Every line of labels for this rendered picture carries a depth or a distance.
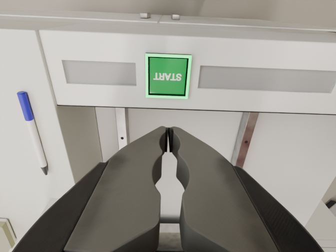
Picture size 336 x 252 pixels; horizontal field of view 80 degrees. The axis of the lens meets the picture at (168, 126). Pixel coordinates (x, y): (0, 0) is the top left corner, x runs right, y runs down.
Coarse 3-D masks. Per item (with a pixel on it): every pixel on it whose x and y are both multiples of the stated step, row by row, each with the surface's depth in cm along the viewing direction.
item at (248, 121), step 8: (248, 112) 41; (256, 112) 41; (248, 120) 42; (256, 120) 42; (240, 128) 45; (248, 128) 43; (240, 136) 45; (248, 136) 44; (240, 144) 45; (248, 144) 45; (240, 152) 46; (232, 160) 49; (240, 160) 47
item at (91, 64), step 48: (48, 48) 24; (96, 48) 24; (144, 48) 24; (192, 48) 24; (240, 48) 24; (288, 48) 24; (96, 96) 27; (144, 96) 27; (192, 96) 27; (240, 96) 27; (288, 96) 27
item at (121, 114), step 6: (120, 108) 40; (126, 108) 42; (120, 114) 41; (126, 114) 42; (120, 120) 41; (126, 120) 43; (120, 126) 42; (126, 126) 43; (120, 132) 43; (126, 132) 43; (120, 138) 44; (126, 138) 44; (120, 144) 44; (126, 144) 44
